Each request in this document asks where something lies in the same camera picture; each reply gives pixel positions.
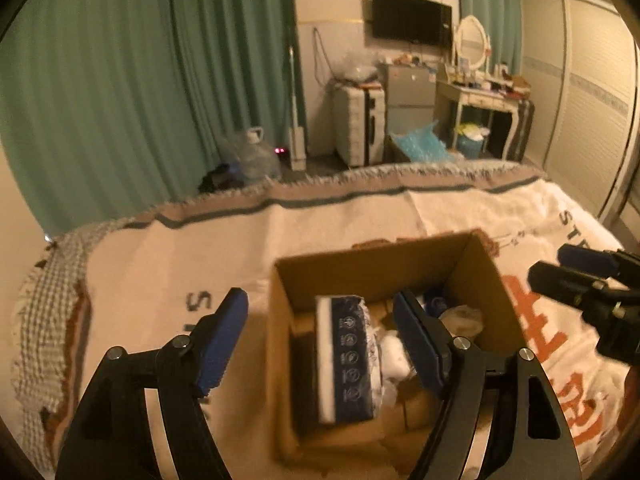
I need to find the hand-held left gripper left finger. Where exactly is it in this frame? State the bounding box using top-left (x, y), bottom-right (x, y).
top-left (55, 287), bottom-right (249, 480)

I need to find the blue and white tissue pack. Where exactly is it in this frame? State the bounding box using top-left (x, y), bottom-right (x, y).
top-left (314, 294), bottom-right (387, 425)

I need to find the blue bubble wrap bag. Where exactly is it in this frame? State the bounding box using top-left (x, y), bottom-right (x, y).
top-left (389, 120), bottom-right (457, 164)

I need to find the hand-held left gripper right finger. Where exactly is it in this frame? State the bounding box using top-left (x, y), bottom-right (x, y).
top-left (392, 289), bottom-right (583, 480)

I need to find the white oval vanity mirror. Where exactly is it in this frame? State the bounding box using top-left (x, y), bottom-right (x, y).
top-left (453, 15), bottom-right (494, 72)

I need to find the beige soft roll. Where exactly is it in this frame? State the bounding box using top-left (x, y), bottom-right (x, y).
top-left (439, 305), bottom-right (484, 338)

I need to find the hanging wall cable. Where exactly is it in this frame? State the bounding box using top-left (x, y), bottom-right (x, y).
top-left (312, 27), bottom-right (337, 87)

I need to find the wide green curtain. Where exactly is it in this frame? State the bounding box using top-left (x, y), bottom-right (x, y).
top-left (0, 0), bottom-right (303, 237)

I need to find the white crumpled plastic bag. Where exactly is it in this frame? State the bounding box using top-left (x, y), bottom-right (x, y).
top-left (379, 332), bottom-right (417, 388)

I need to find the white dressing table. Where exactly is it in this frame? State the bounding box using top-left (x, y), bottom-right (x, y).
top-left (435, 74), bottom-right (534, 162)

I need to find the small blue packet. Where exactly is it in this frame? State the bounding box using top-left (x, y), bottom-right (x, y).
top-left (422, 287), bottom-right (449, 317)

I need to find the checkered bed sheet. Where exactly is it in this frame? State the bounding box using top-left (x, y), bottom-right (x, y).
top-left (10, 219), bottom-right (123, 472)

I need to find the large clear water jug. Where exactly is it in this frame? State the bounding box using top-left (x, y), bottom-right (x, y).
top-left (219, 127), bottom-right (282, 182)

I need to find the cream printed blanket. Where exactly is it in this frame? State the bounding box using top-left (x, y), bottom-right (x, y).
top-left (10, 160), bottom-right (632, 480)

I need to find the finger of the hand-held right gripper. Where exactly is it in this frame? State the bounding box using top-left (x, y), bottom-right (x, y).
top-left (527, 260), bottom-right (609, 311)
top-left (558, 243), bottom-right (622, 279)

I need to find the brown cardboard box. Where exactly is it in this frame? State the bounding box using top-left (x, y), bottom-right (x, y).
top-left (265, 229), bottom-right (532, 467)

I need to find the clear plastic bag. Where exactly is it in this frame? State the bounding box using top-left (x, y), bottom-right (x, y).
top-left (332, 50), bottom-right (382, 87)

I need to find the grey mini fridge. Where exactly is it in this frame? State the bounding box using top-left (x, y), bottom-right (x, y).
top-left (382, 62), bottom-right (439, 162)

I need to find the white sliding wardrobe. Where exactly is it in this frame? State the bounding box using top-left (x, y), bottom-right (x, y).
top-left (519, 0), bottom-right (640, 222)

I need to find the blue trash bin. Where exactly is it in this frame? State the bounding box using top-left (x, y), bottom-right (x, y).
top-left (457, 122), bottom-right (492, 159)

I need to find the black wall television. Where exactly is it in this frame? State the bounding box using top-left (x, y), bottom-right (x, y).
top-left (370, 0), bottom-right (454, 47)

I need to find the white suitcase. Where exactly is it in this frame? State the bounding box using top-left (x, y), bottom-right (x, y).
top-left (333, 85), bottom-right (389, 168)

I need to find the dark cloth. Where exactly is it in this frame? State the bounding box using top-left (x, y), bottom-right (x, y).
top-left (198, 164), bottom-right (242, 194)

